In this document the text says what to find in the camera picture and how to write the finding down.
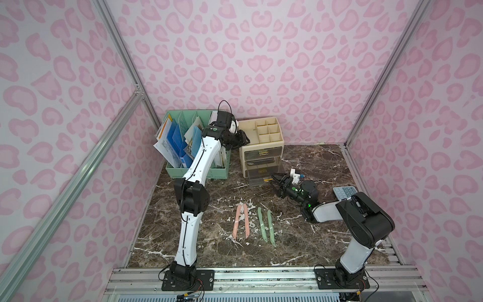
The blue folders in organizer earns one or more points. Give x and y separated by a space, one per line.
184 144

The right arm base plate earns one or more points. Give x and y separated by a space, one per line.
339 278

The pink fruit knife left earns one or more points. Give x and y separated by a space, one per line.
236 222

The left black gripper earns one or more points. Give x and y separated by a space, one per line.
241 138

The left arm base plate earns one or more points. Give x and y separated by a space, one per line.
189 280

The pink fruit knife right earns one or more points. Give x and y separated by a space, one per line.
246 219

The green file organizer box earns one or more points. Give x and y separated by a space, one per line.
220 166

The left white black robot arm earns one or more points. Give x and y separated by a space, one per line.
191 194

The aluminium front rail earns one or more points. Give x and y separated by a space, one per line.
380 283

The beige three-drawer organizer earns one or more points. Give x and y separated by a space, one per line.
262 156

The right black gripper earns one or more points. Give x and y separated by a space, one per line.
285 185

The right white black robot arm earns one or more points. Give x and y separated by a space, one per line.
367 222

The green fruit knife right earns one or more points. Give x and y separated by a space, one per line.
271 228

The green fruit knife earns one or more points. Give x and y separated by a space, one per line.
271 228
262 225

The pink fruit knife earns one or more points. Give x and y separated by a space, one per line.
246 219
236 222

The grey blue calculator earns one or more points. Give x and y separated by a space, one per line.
344 192

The green fruit knife left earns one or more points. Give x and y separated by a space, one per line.
262 225

